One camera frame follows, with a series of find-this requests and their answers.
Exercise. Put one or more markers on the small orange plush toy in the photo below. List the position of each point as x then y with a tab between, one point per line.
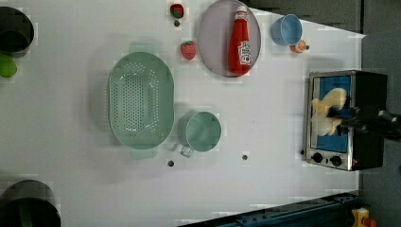
300	47

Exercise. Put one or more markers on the black round container top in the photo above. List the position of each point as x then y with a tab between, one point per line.
16	32

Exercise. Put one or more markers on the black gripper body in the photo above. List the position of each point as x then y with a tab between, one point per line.
382	124

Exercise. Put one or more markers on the pink red plush strawberry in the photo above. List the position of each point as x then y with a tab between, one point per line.
188	50

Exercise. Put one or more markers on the blue cup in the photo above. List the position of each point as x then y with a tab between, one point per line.
287	30

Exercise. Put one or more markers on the yellow plush peeled banana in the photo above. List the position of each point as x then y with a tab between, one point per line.
322	124

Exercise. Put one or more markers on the red plush ketchup bottle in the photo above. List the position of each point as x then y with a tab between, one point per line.
239	53

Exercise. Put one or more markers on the yellow red emergency button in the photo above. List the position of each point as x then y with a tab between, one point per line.
362	218

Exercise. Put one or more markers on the green mug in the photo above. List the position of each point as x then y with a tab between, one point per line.
199	132

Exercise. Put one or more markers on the green plush object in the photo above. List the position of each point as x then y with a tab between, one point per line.
8	67

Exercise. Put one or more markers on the black round container bottom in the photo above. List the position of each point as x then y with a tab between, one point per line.
29	203

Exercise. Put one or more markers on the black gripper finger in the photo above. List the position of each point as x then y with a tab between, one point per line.
345	129
344	113

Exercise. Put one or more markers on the black round container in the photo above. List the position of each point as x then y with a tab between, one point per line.
29	203
16	32

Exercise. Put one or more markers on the blue metal frame rail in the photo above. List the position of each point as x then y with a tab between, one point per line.
330	211

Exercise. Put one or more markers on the grey round plate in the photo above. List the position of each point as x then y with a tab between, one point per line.
214	34

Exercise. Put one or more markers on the green perforated colander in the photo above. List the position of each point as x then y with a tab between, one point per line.
141	103

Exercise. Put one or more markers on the silver toaster oven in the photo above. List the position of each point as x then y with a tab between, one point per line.
366	92

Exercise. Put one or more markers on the dark red plush strawberry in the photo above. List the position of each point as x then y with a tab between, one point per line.
177	11

